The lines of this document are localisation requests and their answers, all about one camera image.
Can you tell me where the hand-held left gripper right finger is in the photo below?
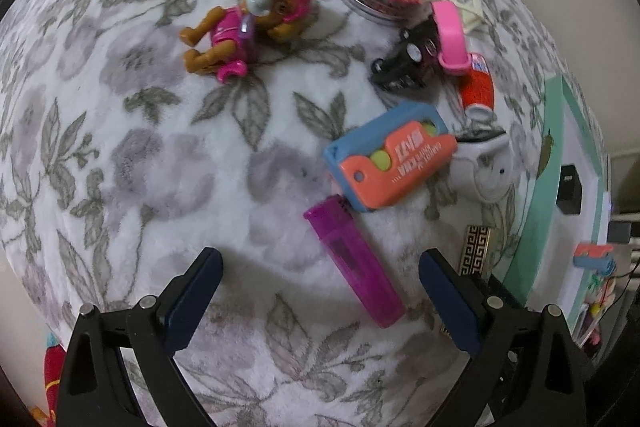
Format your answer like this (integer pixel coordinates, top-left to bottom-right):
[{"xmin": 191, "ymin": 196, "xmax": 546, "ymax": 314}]
[{"xmin": 419, "ymin": 249, "xmax": 588, "ymax": 427}]

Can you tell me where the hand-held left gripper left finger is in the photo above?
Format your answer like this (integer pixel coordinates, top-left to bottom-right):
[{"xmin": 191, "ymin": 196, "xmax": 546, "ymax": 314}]
[{"xmin": 56, "ymin": 247, "xmax": 224, "ymax": 427}]

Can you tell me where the teal-framed white tray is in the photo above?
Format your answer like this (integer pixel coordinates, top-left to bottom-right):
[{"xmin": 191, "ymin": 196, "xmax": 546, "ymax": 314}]
[{"xmin": 502, "ymin": 74, "xmax": 613, "ymax": 343}]

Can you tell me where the white earbud case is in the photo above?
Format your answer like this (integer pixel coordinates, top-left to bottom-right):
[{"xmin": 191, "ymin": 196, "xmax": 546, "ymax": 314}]
[{"xmin": 450, "ymin": 129, "xmax": 516, "ymax": 202}]

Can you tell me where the blue and orange toy knife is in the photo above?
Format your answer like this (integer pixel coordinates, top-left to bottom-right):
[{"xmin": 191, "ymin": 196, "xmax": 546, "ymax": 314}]
[{"xmin": 324, "ymin": 102, "xmax": 458, "ymax": 214}]

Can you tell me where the orange and white bottle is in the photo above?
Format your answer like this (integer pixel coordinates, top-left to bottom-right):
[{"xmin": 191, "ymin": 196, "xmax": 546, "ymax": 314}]
[{"xmin": 459, "ymin": 52, "xmax": 497, "ymax": 120}]

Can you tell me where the black toy car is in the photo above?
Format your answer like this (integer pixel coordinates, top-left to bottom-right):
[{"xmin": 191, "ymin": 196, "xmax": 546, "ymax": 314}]
[{"xmin": 370, "ymin": 19, "xmax": 443, "ymax": 92}]

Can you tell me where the gold and black patterned lighter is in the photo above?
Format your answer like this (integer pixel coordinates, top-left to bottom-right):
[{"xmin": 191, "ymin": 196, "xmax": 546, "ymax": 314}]
[{"xmin": 457, "ymin": 225, "xmax": 493, "ymax": 280}]

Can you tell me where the purple lighter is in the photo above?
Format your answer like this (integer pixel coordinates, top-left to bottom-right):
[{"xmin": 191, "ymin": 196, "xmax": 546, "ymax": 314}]
[{"xmin": 304, "ymin": 197, "xmax": 406, "ymax": 329}]

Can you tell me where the small colourful toy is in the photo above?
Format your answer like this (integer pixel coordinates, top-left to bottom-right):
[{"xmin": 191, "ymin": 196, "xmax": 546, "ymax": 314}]
[{"xmin": 577, "ymin": 274, "xmax": 618, "ymax": 348}]

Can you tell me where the small orange and blue toy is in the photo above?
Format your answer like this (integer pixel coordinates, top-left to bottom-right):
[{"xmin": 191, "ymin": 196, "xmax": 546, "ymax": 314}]
[{"xmin": 574, "ymin": 243, "xmax": 616, "ymax": 275}]

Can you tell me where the floral grey and white blanket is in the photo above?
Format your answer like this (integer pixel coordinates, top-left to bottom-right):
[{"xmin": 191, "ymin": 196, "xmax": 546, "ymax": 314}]
[{"xmin": 0, "ymin": 0, "xmax": 608, "ymax": 427}]

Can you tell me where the black square box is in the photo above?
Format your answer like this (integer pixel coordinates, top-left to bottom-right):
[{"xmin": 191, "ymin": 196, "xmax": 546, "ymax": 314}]
[{"xmin": 557, "ymin": 164, "xmax": 583, "ymax": 215}]

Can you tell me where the brown and pink dog figure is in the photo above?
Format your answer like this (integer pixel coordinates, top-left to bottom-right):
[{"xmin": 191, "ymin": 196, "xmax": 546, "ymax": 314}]
[{"xmin": 181, "ymin": 0, "xmax": 316, "ymax": 84}]

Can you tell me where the cream hair claw clip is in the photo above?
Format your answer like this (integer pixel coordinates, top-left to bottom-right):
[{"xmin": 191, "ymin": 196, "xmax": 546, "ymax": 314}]
[{"xmin": 430, "ymin": 0, "xmax": 486, "ymax": 35}]

